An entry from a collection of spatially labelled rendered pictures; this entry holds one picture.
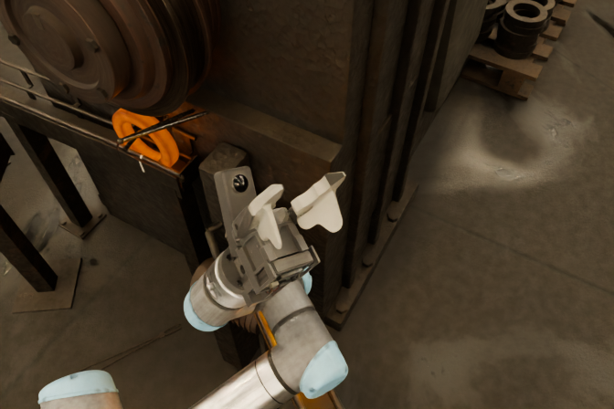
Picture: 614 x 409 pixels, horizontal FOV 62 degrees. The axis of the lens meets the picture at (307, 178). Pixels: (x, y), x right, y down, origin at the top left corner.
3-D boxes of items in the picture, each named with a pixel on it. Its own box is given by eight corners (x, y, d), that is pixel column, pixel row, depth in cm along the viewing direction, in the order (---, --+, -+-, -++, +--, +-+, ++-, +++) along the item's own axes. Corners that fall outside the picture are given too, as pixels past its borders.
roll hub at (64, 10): (47, 64, 110) (-17, -67, 88) (148, 109, 101) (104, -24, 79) (26, 78, 107) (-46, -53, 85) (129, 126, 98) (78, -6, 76)
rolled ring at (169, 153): (161, 130, 116) (171, 121, 117) (101, 100, 122) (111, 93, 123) (177, 181, 130) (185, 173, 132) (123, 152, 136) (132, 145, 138)
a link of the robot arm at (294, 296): (312, 324, 84) (256, 343, 78) (280, 269, 90) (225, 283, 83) (332, 298, 80) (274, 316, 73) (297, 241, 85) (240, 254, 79)
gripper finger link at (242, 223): (280, 208, 57) (270, 235, 64) (273, 194, 57) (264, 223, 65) (241, 224, 55) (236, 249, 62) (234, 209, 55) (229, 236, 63)
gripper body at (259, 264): (325, 258, 62) (280, 295, 70) (294, 197, 65) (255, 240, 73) (275, 276, 57) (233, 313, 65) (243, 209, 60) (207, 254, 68)
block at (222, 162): (234, 197, 139) (223, 136, 120) (259, 209, 137) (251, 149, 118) (210, 225, 133) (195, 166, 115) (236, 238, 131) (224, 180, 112)
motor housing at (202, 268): (235, 326, 175) (213, 244, 133) (291, 358, 168) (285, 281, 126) (213, 359, 168) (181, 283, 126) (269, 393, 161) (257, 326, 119)
